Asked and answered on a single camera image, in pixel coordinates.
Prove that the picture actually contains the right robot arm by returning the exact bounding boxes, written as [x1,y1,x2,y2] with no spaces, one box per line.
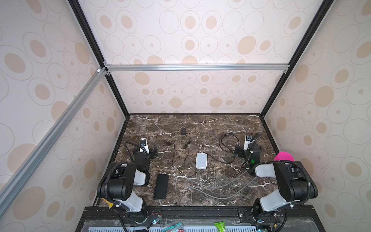
[234,143,319,219]

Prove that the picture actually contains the yellow snack bag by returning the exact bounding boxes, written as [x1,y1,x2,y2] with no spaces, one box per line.
[105,200,114,209]

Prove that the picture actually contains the grey ethernet cable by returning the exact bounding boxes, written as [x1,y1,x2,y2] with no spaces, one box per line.
[185,175,259,200]
[176,170,250,189]

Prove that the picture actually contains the diagonal aluminium rail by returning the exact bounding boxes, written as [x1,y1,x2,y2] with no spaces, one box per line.
[1,67,108,217]

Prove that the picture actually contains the green tube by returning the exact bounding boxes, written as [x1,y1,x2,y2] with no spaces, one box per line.
[214,221,227,232]

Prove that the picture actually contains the grey ethernet cable upper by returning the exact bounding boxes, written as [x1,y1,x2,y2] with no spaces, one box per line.
[176,170,250,189]

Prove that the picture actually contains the horizontal aluminium rail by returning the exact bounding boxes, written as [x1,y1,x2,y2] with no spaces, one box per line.
[106,63,290,72]

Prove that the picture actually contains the grey ethernet cable lower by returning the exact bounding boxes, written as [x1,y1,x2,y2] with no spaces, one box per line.
[185,175,259,200]

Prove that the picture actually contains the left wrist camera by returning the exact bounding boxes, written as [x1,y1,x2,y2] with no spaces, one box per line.
[140,138,150,155]

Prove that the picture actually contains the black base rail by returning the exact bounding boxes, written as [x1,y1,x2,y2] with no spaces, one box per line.
[78,206,322,229]

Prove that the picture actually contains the black coiled cable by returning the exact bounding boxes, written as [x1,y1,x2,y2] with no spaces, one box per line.
[207,132,242,165]

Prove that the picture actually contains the teal patterned item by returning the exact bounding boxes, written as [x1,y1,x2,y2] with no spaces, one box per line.
[162,223,183,232]

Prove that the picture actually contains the white router box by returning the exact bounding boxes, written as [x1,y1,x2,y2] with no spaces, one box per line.
[195,153,208,170]

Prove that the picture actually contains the pink plastic goblet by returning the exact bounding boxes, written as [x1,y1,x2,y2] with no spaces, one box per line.
[274,151,295,161]

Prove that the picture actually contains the black network switch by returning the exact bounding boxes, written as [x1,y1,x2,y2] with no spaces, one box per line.
[153,174,169,200]

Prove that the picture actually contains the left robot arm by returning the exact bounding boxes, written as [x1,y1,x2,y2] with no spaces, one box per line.
[97,148,157,217]

